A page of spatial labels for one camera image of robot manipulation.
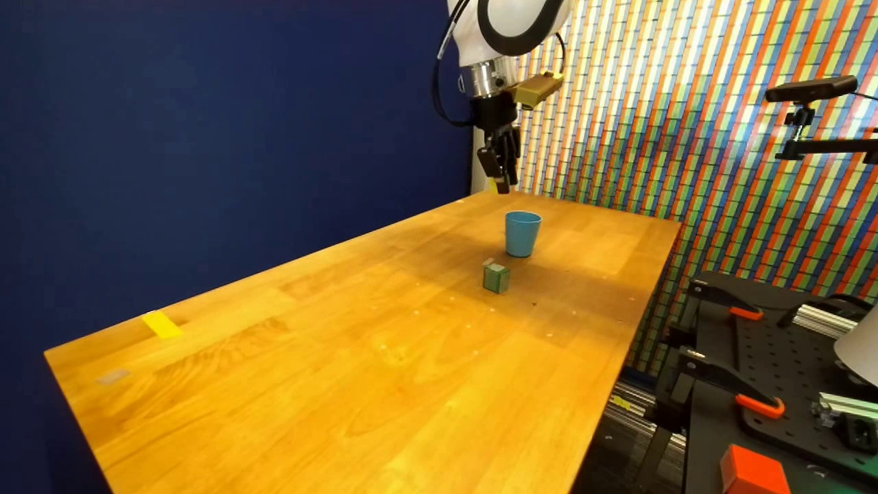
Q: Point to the white conical object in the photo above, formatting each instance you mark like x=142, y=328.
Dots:
x=862, y=346

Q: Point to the silver aluminium rail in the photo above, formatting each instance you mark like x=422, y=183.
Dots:
x=824, y=319
x=851, y=406

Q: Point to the blue plastic cup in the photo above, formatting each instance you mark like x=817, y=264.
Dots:
x=523, y=238

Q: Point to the multicoloured patterned wall panel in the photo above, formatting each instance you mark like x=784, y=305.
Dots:
x=695, y=146

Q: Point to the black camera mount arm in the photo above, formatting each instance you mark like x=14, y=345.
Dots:
x=824, y=146

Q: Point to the yellow tape strip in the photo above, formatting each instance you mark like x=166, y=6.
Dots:
x=164, y=324

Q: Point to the red-orange foam block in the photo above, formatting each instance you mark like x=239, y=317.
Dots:
x=752, y=474

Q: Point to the black perforated breadboard table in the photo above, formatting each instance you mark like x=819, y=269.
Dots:
x=778, y=365

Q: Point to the green wooden block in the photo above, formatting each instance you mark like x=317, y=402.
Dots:
x=496, y=277

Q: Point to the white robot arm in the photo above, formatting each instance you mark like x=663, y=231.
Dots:
x=509, y=28

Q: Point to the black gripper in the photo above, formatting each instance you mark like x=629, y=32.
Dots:
x=496, y=110

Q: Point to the blue fabric backdrop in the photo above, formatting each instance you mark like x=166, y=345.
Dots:
x=182, y=137

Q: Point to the black stereo camera bar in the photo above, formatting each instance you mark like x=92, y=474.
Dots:
x=814, y=89

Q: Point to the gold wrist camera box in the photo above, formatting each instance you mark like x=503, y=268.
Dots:
x=538, y=89

